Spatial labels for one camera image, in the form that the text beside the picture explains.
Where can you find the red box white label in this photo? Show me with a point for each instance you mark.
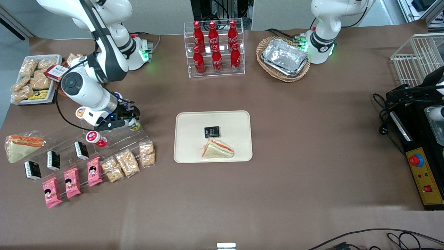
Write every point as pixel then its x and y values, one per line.
pixel 55 72

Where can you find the round wicker snack basket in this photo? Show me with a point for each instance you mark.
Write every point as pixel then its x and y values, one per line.
pixel 61 92

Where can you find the dark metal frame bar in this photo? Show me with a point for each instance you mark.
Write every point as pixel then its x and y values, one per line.
pixel 10 26

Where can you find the red gum bottle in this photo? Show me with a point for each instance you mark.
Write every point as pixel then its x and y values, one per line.
pixel 93 136

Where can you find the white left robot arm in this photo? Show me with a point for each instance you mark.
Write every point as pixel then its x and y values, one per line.
pixel 322 38

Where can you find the red emergency stop button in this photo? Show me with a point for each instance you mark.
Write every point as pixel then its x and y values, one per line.
pixel 415 160

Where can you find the wrapped triangle sandwich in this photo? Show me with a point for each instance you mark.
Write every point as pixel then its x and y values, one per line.
pixel 218 150
pixel 20 149

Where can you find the black yellow control box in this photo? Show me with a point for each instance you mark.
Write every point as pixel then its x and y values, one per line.
pixel 425 194

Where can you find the oval wicker basket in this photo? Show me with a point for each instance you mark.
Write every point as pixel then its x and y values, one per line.
pixel 277 77

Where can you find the clear acrylic stepped shelf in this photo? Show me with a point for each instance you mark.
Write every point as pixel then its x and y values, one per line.
pixel 128 139

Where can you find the white silver device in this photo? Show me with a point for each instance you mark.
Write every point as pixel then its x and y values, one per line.
pixel 226 246

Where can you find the clear beige snack pack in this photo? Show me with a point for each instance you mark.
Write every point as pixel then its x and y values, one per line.
pixel 74 58

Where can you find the aluminium foil tray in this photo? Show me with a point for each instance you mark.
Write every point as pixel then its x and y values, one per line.
pixel 284 57

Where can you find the green gum bottle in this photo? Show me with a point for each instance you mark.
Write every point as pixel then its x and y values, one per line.
pixel 134 125

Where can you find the black electronics cabinet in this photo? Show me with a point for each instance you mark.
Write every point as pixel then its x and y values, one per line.
pixel 208 7

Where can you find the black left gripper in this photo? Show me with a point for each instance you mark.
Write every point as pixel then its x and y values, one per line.
pixel 406 92

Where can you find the aluminium frame profile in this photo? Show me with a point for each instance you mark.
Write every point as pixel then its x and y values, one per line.
pixel 433 14

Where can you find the small black tissue packet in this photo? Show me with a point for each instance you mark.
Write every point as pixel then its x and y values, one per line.
pixel 212 132

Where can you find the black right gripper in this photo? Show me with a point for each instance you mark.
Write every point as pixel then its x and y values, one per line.
pixel 124 111

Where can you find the red cola bottle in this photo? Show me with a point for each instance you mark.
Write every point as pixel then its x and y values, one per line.
pixel 213 33
pixel 198 61
pixel 235 59
pixel 196 33
pixel 217 60
pixel 232 32

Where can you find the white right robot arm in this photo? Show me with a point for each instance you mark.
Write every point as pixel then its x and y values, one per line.
pixel 86 90

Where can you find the yellow snack packet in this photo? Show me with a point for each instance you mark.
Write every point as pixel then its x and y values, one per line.
pixel 38 94

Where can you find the clear cracker snack pack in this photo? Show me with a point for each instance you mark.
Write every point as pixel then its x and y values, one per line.
pixel 47 64
pixel 20 83
pixel 40 82
pixel 22 94
pixel 28 67

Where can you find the orange gum bottle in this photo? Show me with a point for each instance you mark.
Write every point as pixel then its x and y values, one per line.
pixel 80 111

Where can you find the clear rice cracker pack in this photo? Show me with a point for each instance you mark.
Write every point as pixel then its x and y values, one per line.
pixel 147 153
pixel 127 163
pixel 112 169

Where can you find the pink snack packet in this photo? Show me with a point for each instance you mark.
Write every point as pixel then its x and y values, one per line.
pixel 72 182
pixel 94 171
pixel 52 192

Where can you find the beige plastic tray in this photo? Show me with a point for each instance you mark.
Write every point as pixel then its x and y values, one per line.
pixel 236 146

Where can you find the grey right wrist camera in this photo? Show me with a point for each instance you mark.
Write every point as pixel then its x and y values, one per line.
pixel 114 125

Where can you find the white tray of snack packs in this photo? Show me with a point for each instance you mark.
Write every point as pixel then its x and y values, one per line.
pixel 41 102

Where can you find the clear acrylic bottle rack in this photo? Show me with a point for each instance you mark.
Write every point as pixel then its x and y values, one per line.
pixel 239 67

